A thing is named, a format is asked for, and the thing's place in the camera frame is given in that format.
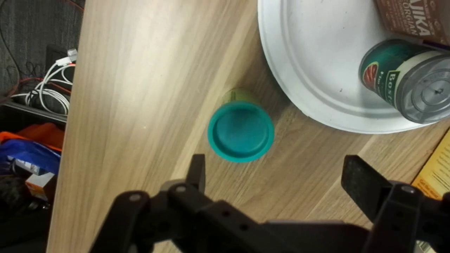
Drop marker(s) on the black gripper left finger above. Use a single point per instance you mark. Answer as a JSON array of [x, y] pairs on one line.
[[202, 225]]

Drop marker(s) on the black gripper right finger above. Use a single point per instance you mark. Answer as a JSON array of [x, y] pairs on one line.
[[400, 212]]

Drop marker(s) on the teal lid green tub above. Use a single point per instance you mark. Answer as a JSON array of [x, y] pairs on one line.
[[241, 129]]

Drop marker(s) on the green label tin can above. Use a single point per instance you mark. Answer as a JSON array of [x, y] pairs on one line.
[[414, 79]]

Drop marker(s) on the white paper plate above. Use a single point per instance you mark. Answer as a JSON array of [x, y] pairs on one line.
[[314, 49]]

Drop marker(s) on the open yellow cardboard box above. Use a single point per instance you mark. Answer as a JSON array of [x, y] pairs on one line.
[[434, 179]]

